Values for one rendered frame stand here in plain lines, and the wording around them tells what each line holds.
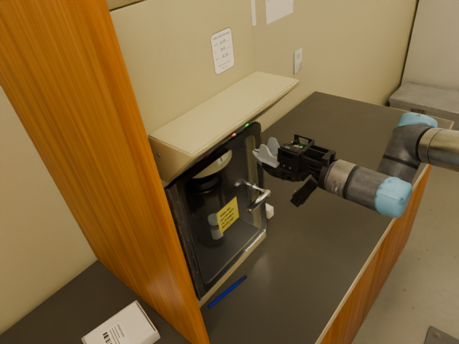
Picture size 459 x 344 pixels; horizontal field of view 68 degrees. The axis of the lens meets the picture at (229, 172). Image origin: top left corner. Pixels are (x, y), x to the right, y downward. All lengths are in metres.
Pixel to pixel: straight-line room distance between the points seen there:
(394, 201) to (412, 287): 1.61
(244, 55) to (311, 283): 0.65
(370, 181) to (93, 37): 0.53
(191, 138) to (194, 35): 0.19
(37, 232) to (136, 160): 0.66
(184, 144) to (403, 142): 0.47
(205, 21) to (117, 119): 0.28
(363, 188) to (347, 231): 0.49
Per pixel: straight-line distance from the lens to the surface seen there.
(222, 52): 0.71
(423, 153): 0.77
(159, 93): 0.61
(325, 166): 0.73
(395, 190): 0.69
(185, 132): 0.59
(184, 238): 0.78
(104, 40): 0.44
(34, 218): 1.09
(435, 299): 2.28
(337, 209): 1.24
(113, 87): 0.45
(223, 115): 0.62
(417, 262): 2.41
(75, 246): 1.20
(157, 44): 0.60
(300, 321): 0.98
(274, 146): 0.83
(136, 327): 0.99
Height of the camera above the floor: 1.80
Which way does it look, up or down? 38 degrees down
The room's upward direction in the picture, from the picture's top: 8 degrees counter-clockwise
